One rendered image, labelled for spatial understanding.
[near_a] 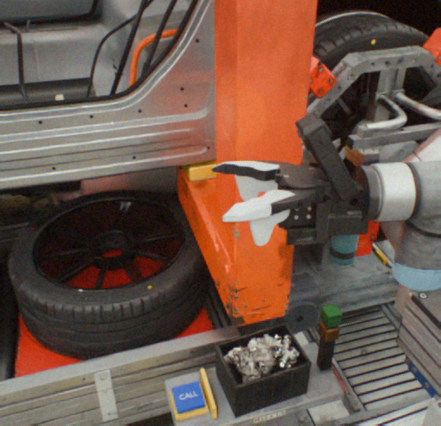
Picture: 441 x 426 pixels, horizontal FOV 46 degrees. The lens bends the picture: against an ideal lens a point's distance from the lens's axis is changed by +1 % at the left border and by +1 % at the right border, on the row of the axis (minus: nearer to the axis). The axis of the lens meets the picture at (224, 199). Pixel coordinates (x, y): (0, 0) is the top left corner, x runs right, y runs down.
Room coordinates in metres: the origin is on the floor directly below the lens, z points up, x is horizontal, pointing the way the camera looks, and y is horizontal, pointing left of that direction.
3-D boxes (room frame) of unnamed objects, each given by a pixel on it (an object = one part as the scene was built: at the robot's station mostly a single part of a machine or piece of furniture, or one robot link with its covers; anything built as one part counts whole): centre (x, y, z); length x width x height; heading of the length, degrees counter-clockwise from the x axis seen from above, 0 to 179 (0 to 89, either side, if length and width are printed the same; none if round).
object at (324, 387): (0.84, -0.07, 0.44); 0.43 x 0.17 x 0.03; 107
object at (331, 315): (0.90, -0.26, 0.64); 0.04 x 0.04 x 0.04; 17
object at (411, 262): (0.59, -0.28, 1.12); 0.11 x 0.08 x 0.11; 6
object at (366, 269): (1.62, -0.42, 0.32); 0.40 x 0.30 x 0.28; 107
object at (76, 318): (1.38, 0.39, 0.39); 0.66 x 0.66 x 0.24
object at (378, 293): (1.62, -0.44, 0.13); 0.50 x 0.36 x 0.10; 107
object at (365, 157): (1.21, -0.36, 0.93); 0.09 x 0.05 x 0.05; 17
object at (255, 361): (0.85, -0.09, 0.51); 0.20 x 0.14 x 0.13; 111
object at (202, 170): (1.55, 0.07, 0.71); 0.14 x 0.14 x 0.05; 17
